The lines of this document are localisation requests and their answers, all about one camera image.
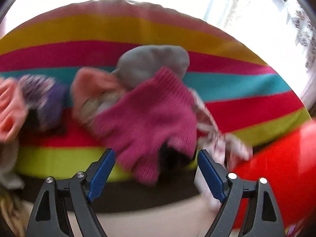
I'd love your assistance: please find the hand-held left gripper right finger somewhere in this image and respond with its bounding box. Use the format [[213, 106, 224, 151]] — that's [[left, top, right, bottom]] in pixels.
[[197, 149, 287, 237]]

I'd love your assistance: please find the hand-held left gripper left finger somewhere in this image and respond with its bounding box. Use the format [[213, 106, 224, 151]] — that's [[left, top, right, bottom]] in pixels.
[[26, 148, 116, 237]]

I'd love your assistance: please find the magenta knit garment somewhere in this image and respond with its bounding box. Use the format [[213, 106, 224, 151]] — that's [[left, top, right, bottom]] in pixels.
[[90, 67, 198, 185]]

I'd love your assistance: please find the purple white knit hat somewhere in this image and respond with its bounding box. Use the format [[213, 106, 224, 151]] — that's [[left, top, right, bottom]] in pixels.
[[17, 74, 67, 131]]

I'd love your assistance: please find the white patterned cloth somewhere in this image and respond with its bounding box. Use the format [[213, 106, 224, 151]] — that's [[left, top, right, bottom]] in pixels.
[[190, 89, 253, 210]]

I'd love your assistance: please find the red plastic jug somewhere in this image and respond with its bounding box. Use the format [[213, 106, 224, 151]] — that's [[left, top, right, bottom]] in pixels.
[[229, 121, 316, 237]]

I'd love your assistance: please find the light pink cloth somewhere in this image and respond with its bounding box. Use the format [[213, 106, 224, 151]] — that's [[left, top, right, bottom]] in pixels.
[[70, 68, 126, 126]]

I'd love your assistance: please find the beige cloth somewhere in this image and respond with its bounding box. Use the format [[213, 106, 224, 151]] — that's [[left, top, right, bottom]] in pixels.
[[0, 141, 25, 190]]

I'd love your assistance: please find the salmon pink cloth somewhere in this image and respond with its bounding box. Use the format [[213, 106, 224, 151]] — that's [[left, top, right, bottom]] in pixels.
[[0, 76, 29, 144]]

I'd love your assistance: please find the grey cloth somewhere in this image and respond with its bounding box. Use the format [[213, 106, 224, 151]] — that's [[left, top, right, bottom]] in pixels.
[[111, 45, 190, 90]]

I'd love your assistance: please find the rainbow striped tablecloth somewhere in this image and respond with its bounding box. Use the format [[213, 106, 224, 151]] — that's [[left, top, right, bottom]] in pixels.
[[0, 0, 311, 213]]

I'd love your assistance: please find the white lace curtain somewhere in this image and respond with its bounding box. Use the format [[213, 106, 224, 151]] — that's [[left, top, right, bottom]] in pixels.
[[202, 0, 316, 111]]

